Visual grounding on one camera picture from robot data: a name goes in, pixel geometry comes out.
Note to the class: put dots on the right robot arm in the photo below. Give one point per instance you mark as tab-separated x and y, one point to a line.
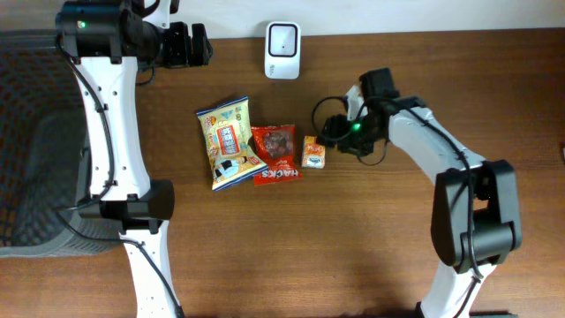
476	220

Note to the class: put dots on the white barcode scanner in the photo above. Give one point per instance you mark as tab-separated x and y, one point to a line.
282	50

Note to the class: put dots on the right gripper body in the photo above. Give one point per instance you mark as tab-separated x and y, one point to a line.
367	135

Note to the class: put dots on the orange tissue pack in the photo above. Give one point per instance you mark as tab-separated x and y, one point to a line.
313	155

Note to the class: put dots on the grey plastic mesh basket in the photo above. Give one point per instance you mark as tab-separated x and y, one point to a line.
44	154

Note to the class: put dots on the yellow wet wipes pack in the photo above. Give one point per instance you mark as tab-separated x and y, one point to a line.
227	131

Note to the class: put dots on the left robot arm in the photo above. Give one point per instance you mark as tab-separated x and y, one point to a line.
106	44

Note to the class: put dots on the red snack bag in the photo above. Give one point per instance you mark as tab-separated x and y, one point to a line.
275	146

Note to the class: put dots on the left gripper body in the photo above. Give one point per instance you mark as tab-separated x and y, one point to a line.
176	47

